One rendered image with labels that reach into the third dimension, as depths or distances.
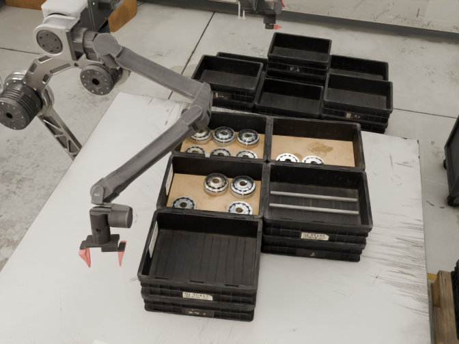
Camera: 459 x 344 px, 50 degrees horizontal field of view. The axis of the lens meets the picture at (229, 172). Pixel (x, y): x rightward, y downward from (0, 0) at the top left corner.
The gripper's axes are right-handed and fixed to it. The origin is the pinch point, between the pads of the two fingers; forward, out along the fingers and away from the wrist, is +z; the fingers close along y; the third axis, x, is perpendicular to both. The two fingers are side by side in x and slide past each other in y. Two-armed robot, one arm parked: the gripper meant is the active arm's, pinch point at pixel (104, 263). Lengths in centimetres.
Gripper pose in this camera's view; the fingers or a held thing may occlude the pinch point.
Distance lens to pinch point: 165.3
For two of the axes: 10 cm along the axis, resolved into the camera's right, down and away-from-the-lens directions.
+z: 0.0, 9.1, 4.0
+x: 0.7, 4.0, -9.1
